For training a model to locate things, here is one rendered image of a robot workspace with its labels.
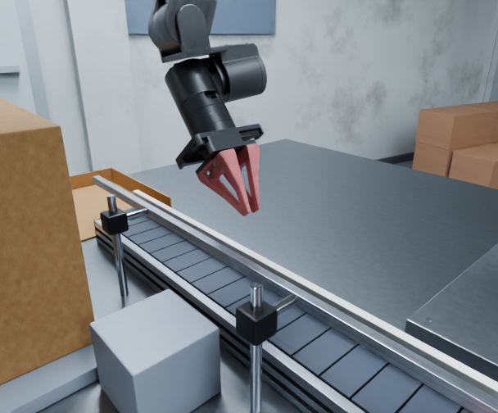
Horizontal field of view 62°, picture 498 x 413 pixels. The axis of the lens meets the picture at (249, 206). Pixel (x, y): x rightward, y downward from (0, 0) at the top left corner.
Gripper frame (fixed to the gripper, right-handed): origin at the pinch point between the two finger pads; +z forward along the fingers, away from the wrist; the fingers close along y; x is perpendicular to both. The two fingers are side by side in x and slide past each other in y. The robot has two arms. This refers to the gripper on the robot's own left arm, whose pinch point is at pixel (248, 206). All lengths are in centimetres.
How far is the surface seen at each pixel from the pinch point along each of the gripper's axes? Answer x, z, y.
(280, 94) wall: 163, -111, 205
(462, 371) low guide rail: -13.5, 24.0, 3.6
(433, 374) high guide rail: -16.6, 20.6, -3.9
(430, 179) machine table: 22, 4, 80
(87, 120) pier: 176, -116, 59
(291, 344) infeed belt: 0.6, 16.5, -2.6
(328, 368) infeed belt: -3.0, 19.8, -2.2
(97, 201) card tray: 55, -24, 3
